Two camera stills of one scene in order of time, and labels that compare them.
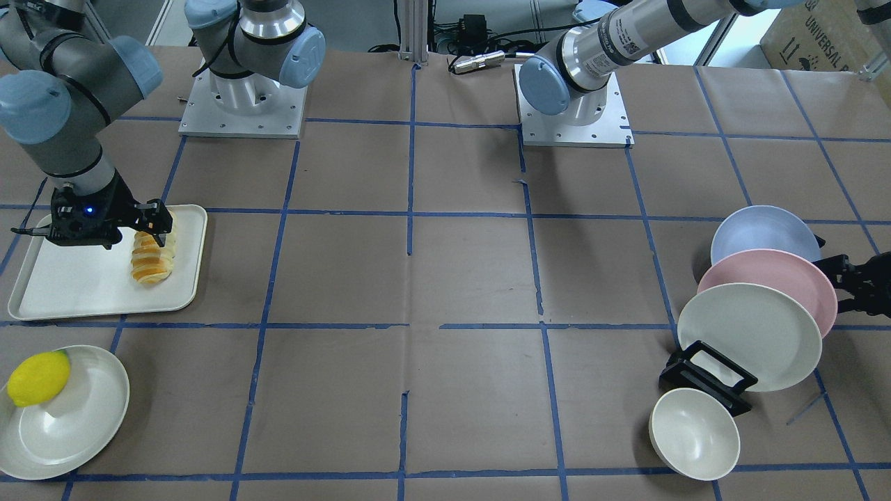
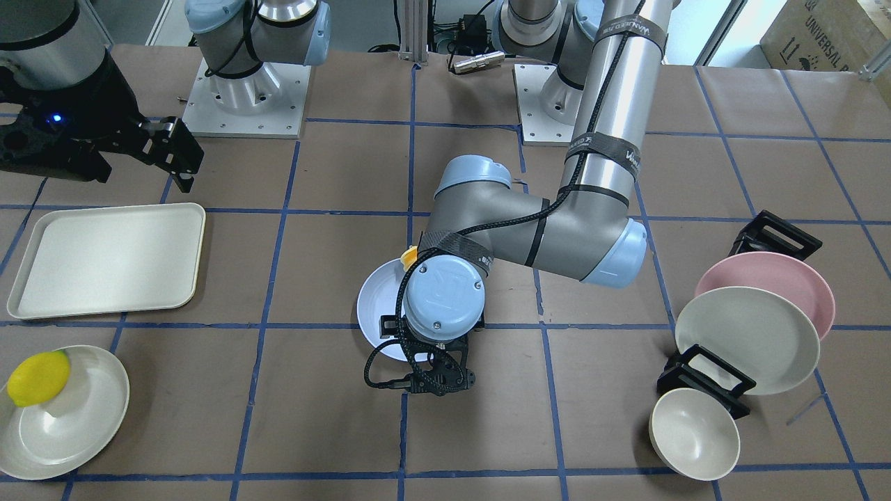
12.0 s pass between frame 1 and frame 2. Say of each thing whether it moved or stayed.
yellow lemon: stayed
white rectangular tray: stayed
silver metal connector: stayed
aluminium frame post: stayed
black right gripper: moved
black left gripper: moved
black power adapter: stayed
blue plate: moved
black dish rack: stayed
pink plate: stayed
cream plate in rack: stayed
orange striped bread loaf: moved
